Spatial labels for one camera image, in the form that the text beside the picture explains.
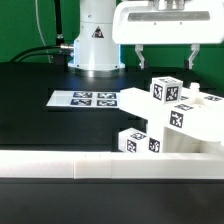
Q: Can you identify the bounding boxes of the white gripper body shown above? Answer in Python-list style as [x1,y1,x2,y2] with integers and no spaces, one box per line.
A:
[112,0,224,45]

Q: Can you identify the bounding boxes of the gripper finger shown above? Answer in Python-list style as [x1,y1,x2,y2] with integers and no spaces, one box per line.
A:
[184,44,200,70]
[135,44,146,70]

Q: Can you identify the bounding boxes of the white chair back frame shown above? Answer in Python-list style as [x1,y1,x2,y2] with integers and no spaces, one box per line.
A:
[119,83,224,146]

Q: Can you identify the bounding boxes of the white chair seat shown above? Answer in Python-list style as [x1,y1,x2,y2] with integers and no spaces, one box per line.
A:
[147,118,224,153]

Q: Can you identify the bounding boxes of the white tagged cube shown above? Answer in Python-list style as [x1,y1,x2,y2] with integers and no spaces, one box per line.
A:
[151,76,183,104]

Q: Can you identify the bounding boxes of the black vertical pole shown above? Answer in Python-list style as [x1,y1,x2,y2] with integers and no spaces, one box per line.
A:
[54,0,64,45]

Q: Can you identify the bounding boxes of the black cable bundle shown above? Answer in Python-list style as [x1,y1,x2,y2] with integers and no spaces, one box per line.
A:
[9,43,75,64]

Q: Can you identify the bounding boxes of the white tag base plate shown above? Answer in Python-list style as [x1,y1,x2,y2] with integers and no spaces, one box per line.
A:
[47,90,120,108]

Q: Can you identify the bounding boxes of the thin white cable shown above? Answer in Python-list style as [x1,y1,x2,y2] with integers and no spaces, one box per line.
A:
[34,0,54,64]

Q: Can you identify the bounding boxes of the white U-shaped fence frame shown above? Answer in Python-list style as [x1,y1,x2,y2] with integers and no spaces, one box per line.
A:
[0,144,224,179]

